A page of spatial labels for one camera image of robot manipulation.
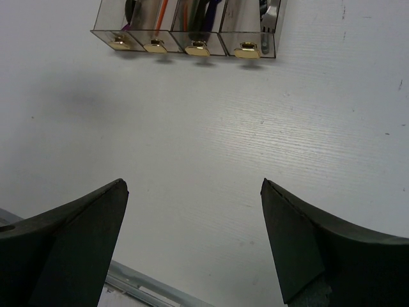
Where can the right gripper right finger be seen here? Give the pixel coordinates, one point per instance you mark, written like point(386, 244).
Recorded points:
point(323, 260)

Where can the clear container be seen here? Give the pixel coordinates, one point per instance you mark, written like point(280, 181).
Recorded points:
point(241, 32)
point(200, 44)
point(143, 27)
point(109, 22)

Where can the black handled fork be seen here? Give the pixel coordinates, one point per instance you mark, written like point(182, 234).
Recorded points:
point(263, 8)

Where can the black knife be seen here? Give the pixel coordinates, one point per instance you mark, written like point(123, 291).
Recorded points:
point(200, 22)

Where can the black spoon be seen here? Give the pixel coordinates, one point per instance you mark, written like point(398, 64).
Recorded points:
point(129, 10)

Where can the teal chopstick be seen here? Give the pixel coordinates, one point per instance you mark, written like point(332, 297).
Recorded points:
point(193, 16)

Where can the blue knife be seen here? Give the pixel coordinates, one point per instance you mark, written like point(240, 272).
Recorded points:
point(210, 15)

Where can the blue handled iridescent spoon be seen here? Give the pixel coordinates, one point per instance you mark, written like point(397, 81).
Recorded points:
point(126, 27)

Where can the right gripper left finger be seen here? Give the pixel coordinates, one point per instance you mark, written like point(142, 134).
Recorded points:
point(61, 257)

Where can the orange chopstick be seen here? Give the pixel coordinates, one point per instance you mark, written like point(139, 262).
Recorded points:
point(161, 13)
point(185, 17)

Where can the pink handled fork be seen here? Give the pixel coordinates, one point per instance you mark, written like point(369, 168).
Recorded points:
point(272, 15)

